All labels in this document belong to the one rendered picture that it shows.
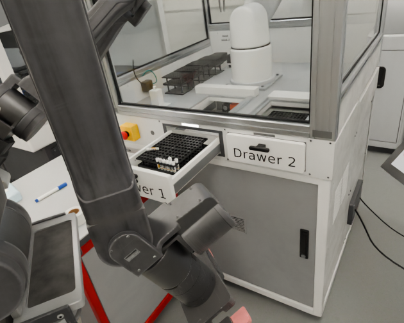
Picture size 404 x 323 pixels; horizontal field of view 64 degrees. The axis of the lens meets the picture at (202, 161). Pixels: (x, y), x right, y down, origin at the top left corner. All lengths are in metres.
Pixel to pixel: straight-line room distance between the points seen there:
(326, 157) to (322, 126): 0.11
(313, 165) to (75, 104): 0.95
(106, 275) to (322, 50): 1.05
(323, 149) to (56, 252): 0.82
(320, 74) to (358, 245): 1.30
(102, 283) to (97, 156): 1.05
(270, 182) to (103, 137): 1.02
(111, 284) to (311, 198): 0.81
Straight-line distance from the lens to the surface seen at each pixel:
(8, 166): 2.41
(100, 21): 0.78
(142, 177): 1.08
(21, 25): 0.28
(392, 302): 1.89
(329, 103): 1.05
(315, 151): 1.12
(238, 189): 1.36
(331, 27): 0.99
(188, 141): 1.27
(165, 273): 0.40
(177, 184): 1.07
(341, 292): 1.87
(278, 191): 1.28
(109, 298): 1.39
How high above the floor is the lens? 1.44
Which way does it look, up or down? 29 degrees down
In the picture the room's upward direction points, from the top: 9 degrees counter-clockwise
